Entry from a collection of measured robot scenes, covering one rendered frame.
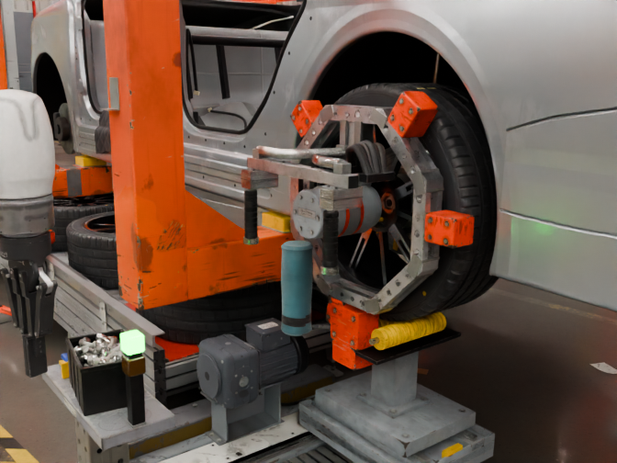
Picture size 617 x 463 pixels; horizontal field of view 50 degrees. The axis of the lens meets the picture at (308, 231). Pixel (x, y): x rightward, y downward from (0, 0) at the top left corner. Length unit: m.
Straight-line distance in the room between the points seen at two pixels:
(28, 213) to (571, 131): 1.03
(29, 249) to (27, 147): 0.15
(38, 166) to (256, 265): 1.24
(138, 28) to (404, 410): 1.32
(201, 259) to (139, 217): 0.25
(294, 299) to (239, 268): 0.34
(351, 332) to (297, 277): 0.21
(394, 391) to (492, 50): 1.02
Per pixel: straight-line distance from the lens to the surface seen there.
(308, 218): 1.69
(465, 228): 1.57
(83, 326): 2.82
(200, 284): 2.08
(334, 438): 2.11
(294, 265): 1.82
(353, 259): 1.97
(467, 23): 1.63
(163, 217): 1.97
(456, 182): 1.63
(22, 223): 1.06
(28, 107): 1.05
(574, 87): 1.46
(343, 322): 1.87
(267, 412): 2.31
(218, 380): 1.99
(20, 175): 1.04
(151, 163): 1.93
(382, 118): 1.67
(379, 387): 2.08
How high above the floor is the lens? 1.20
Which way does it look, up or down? 13 degrees down
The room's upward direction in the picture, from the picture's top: 1 degrees clockwise
